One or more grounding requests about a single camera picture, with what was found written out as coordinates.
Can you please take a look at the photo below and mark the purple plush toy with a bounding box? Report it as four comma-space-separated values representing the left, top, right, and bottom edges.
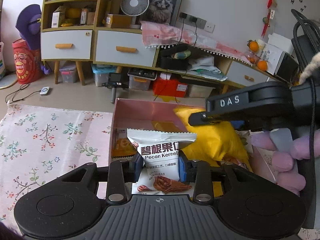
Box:
16, 4, 50, 75

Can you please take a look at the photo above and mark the purple gloved right hand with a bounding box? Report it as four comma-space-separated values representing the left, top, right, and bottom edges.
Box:
251, 131, 310, 195

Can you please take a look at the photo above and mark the wooden white drawer cabinet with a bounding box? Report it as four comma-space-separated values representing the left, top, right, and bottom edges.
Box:
41, 0, 282, 88

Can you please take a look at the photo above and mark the pecan kernel snack bag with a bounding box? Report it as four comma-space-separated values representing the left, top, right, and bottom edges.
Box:
127, 128, 196, 195

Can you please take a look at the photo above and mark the white triangular nut bag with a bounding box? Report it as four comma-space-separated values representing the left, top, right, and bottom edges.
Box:
236, 131, 253, 154

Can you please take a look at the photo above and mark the pink cloth cover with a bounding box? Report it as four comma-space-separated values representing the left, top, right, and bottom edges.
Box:
141, 21, 253, 66

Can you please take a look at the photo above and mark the red storage box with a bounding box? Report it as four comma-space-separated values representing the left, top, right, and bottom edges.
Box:
152, 77, 188, 98

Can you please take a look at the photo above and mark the white desk fan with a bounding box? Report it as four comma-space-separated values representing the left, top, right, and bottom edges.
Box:
120, 0, 149, 29

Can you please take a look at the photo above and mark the large yellow snack bag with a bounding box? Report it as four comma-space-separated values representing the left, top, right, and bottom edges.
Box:
174, 106, 252, 171

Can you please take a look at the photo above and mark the pink snack pack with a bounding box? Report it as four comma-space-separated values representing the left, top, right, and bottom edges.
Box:
249, 146, 276, 183

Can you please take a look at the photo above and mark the red cylindrical gift box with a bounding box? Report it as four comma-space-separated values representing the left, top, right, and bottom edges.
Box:
12, 38, 43, 85

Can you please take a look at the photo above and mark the framed cat picture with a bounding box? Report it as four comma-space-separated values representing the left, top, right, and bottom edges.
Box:
140, 0, 182, 26

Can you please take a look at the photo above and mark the white microwave oven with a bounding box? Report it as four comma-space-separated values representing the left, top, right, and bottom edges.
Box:
261, 33, 298, 83

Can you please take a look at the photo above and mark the orange fruit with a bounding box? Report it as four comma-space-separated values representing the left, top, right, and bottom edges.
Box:
257, 60, 268, 72
247, 40, 259, 53

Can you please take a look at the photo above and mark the gold brown snack bar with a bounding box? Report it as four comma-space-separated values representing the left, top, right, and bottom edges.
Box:
151, 121, 181, 132

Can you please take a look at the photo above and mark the orange white cookie pack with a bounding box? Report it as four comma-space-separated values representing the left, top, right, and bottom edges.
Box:
112, 138, 137, 158

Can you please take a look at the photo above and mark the pink cardboard box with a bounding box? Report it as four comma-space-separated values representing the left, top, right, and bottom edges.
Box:
96, 97, 278, 201

